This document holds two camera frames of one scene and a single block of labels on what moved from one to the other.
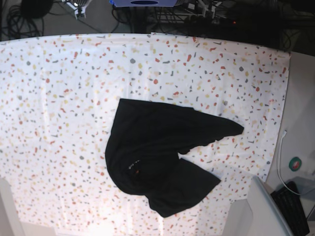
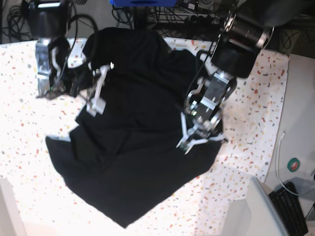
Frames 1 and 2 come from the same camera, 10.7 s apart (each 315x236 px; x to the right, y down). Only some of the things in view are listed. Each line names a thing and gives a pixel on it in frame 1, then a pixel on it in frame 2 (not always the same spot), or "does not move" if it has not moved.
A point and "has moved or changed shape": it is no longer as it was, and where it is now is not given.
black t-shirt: [142, 153] has moved or changed shape
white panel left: [10, 224] does not move
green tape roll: [295, 163] does not move
